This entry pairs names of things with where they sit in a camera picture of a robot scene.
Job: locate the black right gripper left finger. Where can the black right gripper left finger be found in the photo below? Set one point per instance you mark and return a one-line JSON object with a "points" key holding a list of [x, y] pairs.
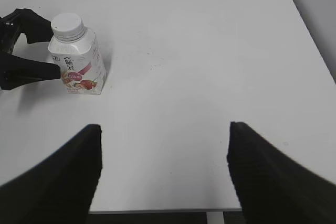
{"points": [[60, 189]]}

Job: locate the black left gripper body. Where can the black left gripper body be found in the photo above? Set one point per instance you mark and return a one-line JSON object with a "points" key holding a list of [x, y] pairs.
{"points": [[10, 32]]}

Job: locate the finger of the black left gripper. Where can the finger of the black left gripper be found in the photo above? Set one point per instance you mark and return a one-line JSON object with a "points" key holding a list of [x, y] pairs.
{"points": [[17, 71], [34, 27]]}

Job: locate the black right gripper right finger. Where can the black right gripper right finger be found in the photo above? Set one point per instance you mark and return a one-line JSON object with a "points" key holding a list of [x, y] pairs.
{"points": [[273, 188]]}

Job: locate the white screw cap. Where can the white screw cap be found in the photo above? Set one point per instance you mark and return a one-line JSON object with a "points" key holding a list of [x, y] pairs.
{"points": [[68, 27]]}

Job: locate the white yogurt drink bottle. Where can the white yogurt drink bottle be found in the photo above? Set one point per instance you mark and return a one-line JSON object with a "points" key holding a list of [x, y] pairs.
{"points": [[81, 64]]}

